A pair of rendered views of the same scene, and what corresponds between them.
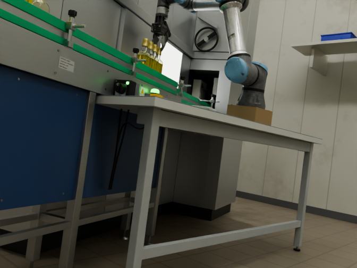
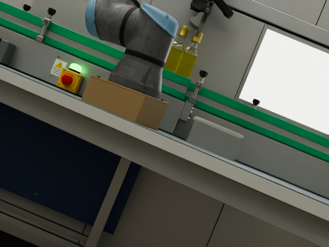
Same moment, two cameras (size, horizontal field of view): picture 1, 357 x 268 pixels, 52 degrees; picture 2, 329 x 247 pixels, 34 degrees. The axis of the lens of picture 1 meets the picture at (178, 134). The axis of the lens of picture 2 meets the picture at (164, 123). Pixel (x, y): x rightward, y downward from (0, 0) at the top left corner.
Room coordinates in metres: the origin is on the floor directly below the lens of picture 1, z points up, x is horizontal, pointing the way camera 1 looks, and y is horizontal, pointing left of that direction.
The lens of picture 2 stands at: (1.50, -1.79, 0.77)
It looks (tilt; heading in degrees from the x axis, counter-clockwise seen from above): 0 degrees down; 69
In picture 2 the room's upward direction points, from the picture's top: 22 degrees clockwise
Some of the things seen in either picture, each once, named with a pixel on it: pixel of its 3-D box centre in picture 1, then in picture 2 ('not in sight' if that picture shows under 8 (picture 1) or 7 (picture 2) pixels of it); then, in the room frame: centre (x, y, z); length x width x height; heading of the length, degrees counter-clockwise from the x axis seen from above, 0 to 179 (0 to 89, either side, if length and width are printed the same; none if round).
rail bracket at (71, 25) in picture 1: (75, 29); not in sight; (1.27, 0.40, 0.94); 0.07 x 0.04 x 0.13; 68
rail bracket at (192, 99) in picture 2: (178, 86); (197, 87); (2.27, 0.04, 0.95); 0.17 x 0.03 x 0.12; 68
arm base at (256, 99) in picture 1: (252, 98); (139, 73); (1.92, -0.36, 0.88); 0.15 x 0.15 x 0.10
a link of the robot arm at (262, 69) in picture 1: (254, 76); (152, 32); (1.91, -0.35, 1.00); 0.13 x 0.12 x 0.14; 138
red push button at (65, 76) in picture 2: not in sight; (67, 79); (1.83, 0.10, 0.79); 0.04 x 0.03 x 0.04; 158
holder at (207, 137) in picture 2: not in sight; (211, 139); (2.35, -0.07, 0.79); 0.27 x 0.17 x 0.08; 68
